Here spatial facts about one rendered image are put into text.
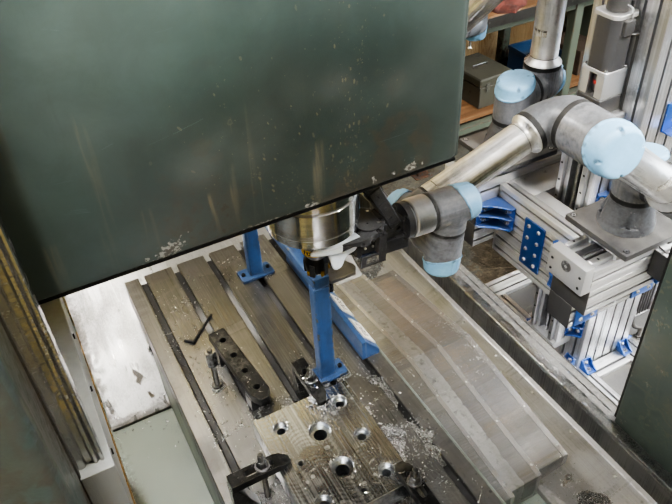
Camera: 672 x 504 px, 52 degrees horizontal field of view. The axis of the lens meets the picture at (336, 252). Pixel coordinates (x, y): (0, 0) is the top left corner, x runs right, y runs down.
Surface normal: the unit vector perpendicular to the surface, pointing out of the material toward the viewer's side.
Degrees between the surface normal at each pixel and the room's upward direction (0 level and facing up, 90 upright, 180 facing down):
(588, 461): 17
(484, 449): 8
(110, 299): 24
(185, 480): 0
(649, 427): 90
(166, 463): 0
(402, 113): 90
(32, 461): 90
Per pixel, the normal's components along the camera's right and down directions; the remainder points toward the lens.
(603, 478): -0.30, -0.64
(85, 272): 0.48, 0.54
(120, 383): 0.15, -0.49
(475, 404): 0.02, -0.70
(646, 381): -0.88, 0.33
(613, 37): -0.29, 0.62
